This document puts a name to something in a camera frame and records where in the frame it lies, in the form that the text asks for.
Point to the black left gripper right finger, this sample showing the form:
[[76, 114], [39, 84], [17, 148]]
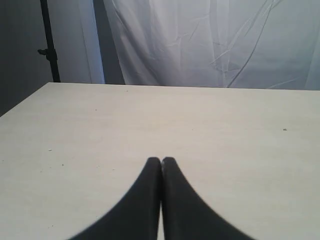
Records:
[[185, 215]]

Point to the white backdrop cloth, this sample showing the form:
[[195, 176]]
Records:
[[256, 44]]

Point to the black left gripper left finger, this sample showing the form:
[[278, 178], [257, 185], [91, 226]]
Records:
[[136, 215]]

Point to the black stand pole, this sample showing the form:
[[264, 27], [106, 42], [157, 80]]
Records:
[[50, 52]]

